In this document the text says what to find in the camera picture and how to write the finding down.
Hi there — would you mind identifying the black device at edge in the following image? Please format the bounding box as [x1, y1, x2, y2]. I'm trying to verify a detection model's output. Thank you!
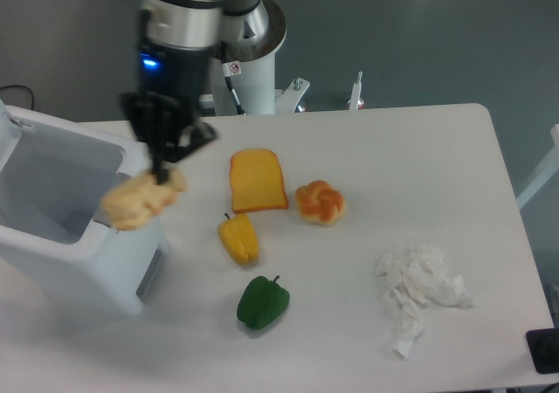
[526, 327, 558, 375]

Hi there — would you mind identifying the green bell pepper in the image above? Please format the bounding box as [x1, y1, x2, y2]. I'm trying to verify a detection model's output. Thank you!
[236, 275, 291, 331]

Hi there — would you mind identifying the orange square toast slice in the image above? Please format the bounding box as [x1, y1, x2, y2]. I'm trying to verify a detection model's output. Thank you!
[229, 148, 288, 214]

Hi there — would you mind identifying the round knotted bread roll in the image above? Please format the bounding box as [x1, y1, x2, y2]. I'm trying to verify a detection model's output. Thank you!
[294, 180, 347, 226]

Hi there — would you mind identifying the yellow bell pepper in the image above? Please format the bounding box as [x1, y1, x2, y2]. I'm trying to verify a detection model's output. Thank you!
[217, 213, 259, 265]

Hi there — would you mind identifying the white frame at right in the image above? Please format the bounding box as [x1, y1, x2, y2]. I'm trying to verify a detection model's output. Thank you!
[516, 124, 558, 210]

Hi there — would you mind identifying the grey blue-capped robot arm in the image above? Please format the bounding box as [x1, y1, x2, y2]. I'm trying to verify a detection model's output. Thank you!
[120, 0, 287, 184]

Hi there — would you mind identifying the pale yellow bread loaf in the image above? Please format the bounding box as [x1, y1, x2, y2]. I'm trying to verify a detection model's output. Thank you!
[100, 169, 187, 231]

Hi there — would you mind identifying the black floor cable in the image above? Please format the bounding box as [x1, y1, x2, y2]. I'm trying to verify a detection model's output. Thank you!
[0, 85, 35, 107]

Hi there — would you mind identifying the white trash can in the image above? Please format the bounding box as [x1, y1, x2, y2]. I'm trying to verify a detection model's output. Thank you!
[1, 105, 169, 316]

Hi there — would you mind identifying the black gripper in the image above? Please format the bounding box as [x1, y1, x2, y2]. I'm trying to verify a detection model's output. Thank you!
[119, 38, 218, 185]

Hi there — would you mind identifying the crumpled white tissue paper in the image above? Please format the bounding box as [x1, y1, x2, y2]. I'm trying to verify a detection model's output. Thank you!
[375, 245, 473, 360]

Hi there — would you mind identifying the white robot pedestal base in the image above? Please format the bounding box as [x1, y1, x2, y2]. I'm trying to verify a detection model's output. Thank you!
[200, 0, 311, 116]

